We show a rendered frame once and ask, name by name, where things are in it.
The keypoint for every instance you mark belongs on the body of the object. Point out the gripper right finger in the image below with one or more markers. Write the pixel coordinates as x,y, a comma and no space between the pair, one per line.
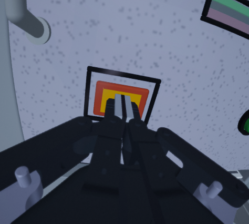
144,134

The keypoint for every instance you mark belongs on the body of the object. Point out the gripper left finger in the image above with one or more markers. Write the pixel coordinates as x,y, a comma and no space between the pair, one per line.
109,130

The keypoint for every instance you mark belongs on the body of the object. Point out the red and yellow shutter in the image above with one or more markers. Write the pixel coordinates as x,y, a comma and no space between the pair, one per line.
101,99

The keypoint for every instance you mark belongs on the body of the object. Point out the green round button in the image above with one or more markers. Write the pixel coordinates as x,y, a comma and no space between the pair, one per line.
245,123

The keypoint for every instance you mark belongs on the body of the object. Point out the grey speckled switchgear cabinet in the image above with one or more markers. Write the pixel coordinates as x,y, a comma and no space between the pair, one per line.
124,39

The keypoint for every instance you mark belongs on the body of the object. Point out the black framed striped indicator window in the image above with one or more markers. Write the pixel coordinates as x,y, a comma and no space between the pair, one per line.
226,10

